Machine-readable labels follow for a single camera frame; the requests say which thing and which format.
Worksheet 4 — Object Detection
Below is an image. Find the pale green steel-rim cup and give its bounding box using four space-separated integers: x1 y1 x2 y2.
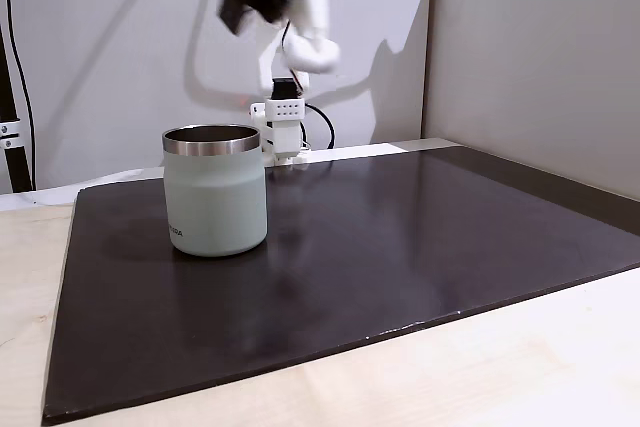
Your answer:
161 124 269 257

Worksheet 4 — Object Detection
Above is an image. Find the black table mat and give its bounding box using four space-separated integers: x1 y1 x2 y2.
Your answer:
40 144 640 423

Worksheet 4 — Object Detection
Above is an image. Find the beige partition panel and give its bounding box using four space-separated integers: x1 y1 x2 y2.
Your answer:
420 0 640 208

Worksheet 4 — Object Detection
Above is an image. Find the white pole clamp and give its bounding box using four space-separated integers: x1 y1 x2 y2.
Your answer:
0 120 22 149

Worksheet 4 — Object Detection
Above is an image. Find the black stand pole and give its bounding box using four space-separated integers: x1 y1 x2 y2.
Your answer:
0 29 34 194

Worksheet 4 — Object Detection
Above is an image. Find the black arm base cable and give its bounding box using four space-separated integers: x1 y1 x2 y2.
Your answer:
303 103 335 151

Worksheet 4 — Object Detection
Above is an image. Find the thin black hanging cable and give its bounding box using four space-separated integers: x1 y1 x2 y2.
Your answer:
0 0 37 191

